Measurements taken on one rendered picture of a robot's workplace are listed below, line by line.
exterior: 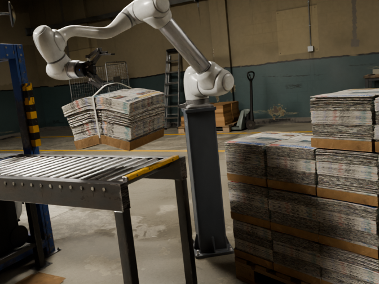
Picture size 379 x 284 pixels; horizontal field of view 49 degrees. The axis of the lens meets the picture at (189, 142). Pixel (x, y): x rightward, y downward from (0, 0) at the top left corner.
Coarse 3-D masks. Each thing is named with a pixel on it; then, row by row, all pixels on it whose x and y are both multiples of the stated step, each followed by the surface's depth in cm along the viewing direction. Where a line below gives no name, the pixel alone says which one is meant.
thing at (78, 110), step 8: (72, 104) 193; (80, 104) 191; (72, 112) 195; (80, 112) 193; (88, 112) 190; (72, 120) 197; (80, 120) 201; (88, 120) 192; (72, 128) 199; (80, 128) 196; (88, 128) 194; (80, 136) 197; (88, 136) 194; (96, 144) 194
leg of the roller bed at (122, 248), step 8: (120, 216) 174; (128, 216) 176; (120, 224) 175; (128, 224) 176; (120, 232) 176; (128, 232) 176; (120, 240) 177; (128, 240) 176; (120, 248) 178; (128, 248) 176; (120, 256) 179; (128, 256) 176; (128, 264) 177; (136, 264) 181; (128, 272) 178; (136, 272) 181; (128, 280) 179; (136, 280) 181
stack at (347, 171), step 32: (256, 160) 216; (288, 160) 201; (320, 160) 187; (352, 160) 175; (256, 192) 221; (288, 192) 204; (352, 192) 177; (288, 224) 208; (320, 224) 193; (352, 224) 179; (288, 256) 211; (320, 256) 196; (352, 256) 183
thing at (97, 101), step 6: (120, 90) 206; (126, 90) 201; (90, 96) 189; (96, 96) 188; (90, 102) 188; (96, 102) 188; (90, 108) 188; (96, 108) 187; (96, 114) 188; (96, 126) 190; (102, 126) 189; (96, 132) 191; (102, 132) 190
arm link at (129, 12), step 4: (132, 4) 227; (124, 8) 231; (128, 8) 229; (132, 8) 227; (124, 12) 229; (128, 12) 229; (132, 12) 228; (132, 16) 229; (132, 20) 230; (136, 20) 230
